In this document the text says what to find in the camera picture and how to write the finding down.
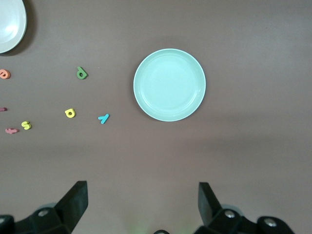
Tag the yellow foam letter s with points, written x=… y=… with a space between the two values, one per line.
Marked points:
x=26 y=125

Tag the orange foam letter e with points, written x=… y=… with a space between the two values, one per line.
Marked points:
x=7 y=74

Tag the light green round plate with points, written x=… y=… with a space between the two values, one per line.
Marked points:
x=169 y=84

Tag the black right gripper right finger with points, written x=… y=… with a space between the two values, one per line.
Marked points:
x=210 y=209

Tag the pink foam letter f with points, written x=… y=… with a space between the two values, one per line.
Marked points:
x=11 y=131

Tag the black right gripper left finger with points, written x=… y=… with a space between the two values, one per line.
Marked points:
x=73 y=207

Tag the yellow foam letter a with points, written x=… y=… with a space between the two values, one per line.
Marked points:
x=67 y=112

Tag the dark red foam letter i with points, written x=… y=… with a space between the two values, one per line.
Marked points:
x=3 y=109

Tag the green foam letter p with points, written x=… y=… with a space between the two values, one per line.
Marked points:
x=79 y=75

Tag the beige round plate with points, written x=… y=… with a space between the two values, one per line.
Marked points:
x=9 y=24

